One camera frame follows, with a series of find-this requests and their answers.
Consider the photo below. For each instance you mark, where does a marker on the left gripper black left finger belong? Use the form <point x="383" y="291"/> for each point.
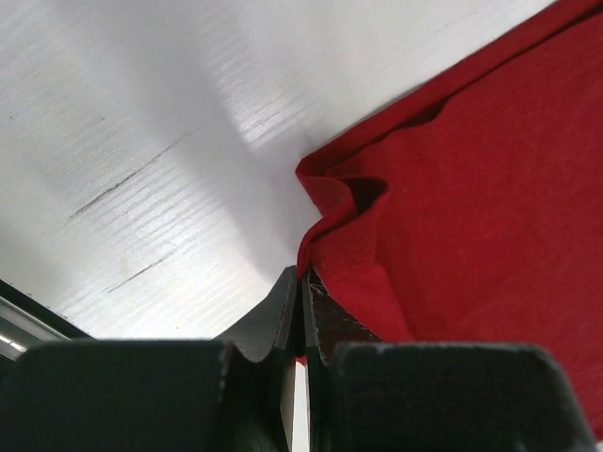
<point x="231" y="393"/>

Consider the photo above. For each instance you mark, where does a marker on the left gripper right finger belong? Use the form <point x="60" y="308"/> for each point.
<point x="368" y="395"/>

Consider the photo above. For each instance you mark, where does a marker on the dark red t shirt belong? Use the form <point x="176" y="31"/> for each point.
<point x="471" y="209"/>

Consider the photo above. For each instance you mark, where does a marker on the aluminium rail frame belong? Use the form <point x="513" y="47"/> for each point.
<point x="25" y="324"/>

